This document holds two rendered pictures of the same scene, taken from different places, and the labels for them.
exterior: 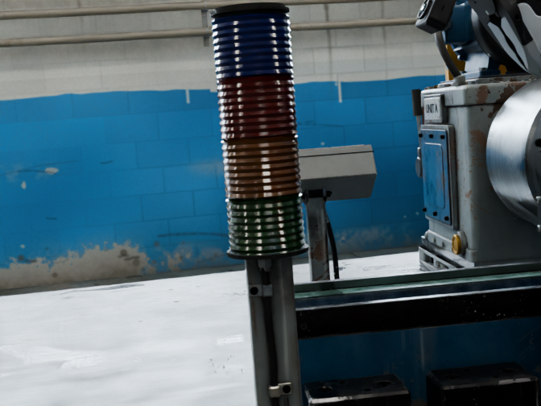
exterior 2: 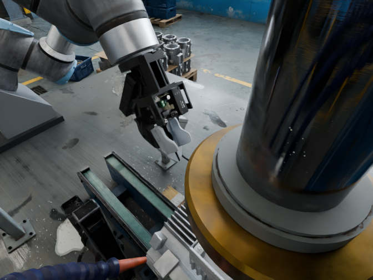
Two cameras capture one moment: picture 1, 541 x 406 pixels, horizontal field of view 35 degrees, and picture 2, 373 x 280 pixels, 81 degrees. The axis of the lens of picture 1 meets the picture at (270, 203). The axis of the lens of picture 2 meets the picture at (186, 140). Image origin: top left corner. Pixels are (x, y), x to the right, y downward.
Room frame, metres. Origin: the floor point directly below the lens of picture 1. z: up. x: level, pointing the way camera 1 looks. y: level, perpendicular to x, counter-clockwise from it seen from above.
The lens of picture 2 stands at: (0.86, -0.58, 1.50)
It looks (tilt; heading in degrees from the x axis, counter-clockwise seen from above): 43 degrees down; 48
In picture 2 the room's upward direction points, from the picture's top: straight up
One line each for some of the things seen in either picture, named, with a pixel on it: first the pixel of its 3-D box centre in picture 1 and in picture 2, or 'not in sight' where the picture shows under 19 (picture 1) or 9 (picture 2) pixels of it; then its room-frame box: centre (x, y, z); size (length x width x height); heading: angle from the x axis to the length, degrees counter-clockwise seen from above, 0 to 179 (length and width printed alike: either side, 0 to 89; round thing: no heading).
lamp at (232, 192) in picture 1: (261, 166); not in sight; (0.66, 0.00, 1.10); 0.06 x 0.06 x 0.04
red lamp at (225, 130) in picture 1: (257, 107); not in sight; (0.66, 0.00, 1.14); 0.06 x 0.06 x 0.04
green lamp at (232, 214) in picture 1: (266, 223); not in sight; (0.66, 0.00, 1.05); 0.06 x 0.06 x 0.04
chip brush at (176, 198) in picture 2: not in sight; (184, 205); (1.12, -0.27, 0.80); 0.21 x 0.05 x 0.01; 97
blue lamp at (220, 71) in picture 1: (252, 47); not in sight; (0.66, 0.00, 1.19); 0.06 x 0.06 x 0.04
